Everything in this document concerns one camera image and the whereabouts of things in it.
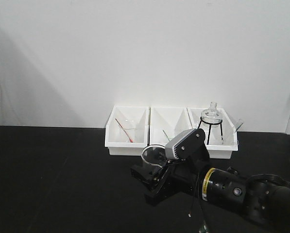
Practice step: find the red-marked glass rod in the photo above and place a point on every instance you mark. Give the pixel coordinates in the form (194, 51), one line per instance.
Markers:
(124, 130)

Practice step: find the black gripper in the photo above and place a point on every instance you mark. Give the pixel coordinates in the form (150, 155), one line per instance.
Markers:
(177, 176)

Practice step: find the white storage bin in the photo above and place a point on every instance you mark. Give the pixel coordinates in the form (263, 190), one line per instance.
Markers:
(135, 120)
(174, 120)
(215, 148)

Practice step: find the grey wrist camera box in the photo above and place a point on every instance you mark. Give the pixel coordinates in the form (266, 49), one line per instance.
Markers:
(185, 144)

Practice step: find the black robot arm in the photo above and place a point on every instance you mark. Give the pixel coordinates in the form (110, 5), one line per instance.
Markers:
(263, 200)

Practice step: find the white middle storage bin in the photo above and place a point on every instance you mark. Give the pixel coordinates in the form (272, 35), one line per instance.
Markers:
(174, 120)

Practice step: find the clear glass beaker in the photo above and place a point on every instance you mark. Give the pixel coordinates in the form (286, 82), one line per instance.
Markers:
(153, 158)

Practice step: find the clear glass measuring cylinder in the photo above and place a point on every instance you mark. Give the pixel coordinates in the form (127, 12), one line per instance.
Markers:
(228, 136)

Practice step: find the white right storage bin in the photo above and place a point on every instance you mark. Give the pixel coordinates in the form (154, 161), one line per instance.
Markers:
(215, 148)

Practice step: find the glass flask on black stand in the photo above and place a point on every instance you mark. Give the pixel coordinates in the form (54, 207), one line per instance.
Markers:
(210, 118)

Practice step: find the white left storage bin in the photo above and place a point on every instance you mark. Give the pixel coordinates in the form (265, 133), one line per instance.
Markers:
(135, 120)

